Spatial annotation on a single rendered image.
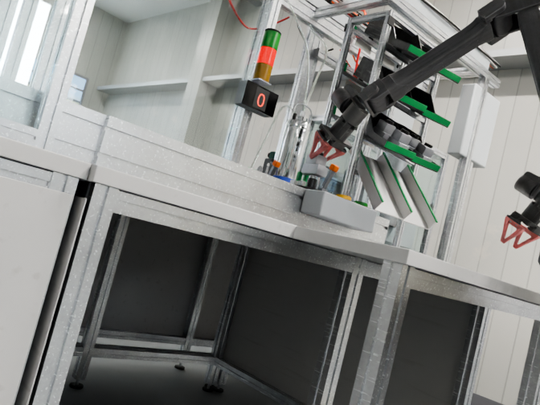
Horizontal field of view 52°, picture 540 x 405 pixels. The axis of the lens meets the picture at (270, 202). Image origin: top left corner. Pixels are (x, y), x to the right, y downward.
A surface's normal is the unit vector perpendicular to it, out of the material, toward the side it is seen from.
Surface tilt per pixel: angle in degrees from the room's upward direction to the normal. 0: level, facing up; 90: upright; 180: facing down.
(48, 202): 90
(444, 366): 90
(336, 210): 90
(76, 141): 90
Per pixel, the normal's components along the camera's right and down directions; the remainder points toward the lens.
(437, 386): -0.72, -0.24
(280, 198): 0.64, 0.11
